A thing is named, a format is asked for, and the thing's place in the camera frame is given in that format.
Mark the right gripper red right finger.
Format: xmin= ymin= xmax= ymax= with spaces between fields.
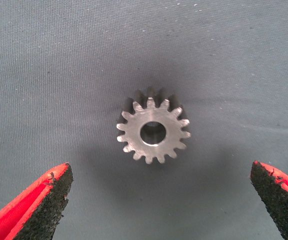
xmin=250 ymin=160 xmax=288 ymax=240

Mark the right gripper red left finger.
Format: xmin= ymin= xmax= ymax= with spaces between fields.
xmin=0 ymin=161 xmax=74 ymax=240

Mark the small steel planetary gear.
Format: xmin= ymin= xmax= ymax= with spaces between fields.
xmin=116 ymin=86 xmax=191 ymax=165

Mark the dark grey table cloth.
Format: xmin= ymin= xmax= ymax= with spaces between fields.
xmin=0 ymin=0 xmax=288 ymax=240

